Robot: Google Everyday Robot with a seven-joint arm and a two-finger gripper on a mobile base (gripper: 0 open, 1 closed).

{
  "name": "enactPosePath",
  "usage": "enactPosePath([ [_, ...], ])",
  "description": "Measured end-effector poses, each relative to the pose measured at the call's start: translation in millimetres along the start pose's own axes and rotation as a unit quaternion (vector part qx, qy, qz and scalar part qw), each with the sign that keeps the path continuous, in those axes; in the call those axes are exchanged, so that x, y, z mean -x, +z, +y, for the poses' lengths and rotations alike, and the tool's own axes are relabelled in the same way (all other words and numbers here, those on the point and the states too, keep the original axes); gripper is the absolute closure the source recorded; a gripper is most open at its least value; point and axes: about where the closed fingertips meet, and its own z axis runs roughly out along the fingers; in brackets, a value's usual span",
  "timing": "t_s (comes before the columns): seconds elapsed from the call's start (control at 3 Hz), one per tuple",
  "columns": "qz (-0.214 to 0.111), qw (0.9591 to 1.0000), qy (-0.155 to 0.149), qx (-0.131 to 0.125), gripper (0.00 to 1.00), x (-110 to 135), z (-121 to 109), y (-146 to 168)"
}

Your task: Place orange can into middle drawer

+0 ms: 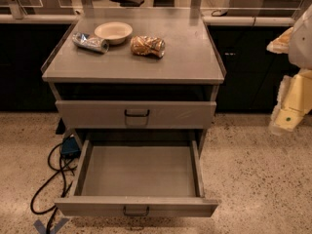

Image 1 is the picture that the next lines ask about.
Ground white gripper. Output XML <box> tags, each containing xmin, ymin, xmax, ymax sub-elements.
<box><xmin>266</xmin><ymin>5</ymin><xmax>312</xmax><ymax>136</ymax></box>

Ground grey drawer cabinet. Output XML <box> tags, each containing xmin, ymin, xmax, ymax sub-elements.
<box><xmin>43</xmin><ymin>8</ymin><xmax>224</xmax><ymax>142</ymax></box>

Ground open grey middle drawer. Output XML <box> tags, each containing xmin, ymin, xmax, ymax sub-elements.
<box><xmin>56</xmin><ymin>140</ymin><xmax>218</xmax><ymax>217</ymax></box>

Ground crushed silver blue can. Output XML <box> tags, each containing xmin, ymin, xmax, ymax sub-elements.
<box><xmin>72</xmin><ymin>32</ymin><xmax>109</xmax><ymax>54</ymax></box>

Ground closed grey upper drawer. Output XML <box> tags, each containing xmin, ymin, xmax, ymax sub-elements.
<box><xmin>56</xmin><ymin>100</ymin><xmax>216</xmax><ymax>129</ymax></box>

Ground white bowl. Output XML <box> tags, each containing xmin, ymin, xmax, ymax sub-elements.
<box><xmin>95</xmin><ymin>22</ymin><xmax>133</xmax><ymax>45</ymax></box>

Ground black office chair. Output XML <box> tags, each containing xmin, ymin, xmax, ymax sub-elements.
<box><xmin>109</xmin><ymin>0</ymin><xmax>144</xmax><ymax>7</ymax></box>

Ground blue power box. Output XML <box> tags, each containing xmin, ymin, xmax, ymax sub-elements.
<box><xmin>60</xmin><ymin>136</ymin><xmax>81</xmax><ymax>159</ymax></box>

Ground black floor cable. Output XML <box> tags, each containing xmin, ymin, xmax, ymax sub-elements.
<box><xmin>29</xmin><ymin>142</ymin><xmax>78</xmax><ymax>234</ymax></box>

